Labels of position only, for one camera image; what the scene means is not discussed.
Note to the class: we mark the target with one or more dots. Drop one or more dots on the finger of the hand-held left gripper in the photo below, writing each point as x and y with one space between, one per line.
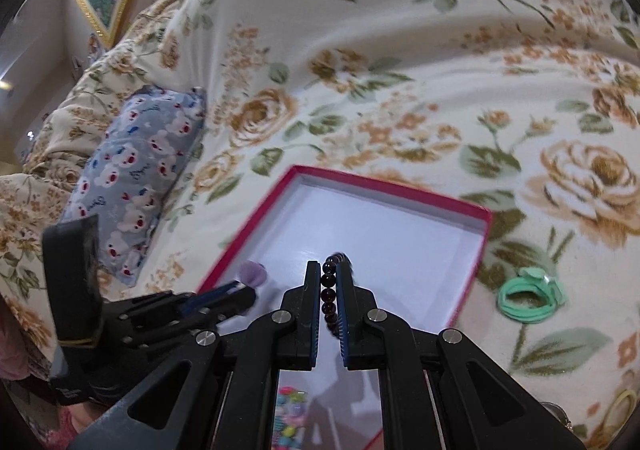
235 304
215 294

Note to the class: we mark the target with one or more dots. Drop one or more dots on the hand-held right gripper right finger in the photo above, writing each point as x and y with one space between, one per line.
344 325

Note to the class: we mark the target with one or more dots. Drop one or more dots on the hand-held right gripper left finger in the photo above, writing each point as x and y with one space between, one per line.
315 320

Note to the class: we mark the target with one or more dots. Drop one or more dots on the purple hair clip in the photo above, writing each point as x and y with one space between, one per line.
254 274

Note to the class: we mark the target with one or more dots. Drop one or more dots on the red jewelry box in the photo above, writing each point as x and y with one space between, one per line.
395 230

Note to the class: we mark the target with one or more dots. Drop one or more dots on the blue bear print pillow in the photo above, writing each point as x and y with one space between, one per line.
135 170

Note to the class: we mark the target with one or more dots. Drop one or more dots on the floral blanket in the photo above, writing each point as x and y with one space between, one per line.
400 80

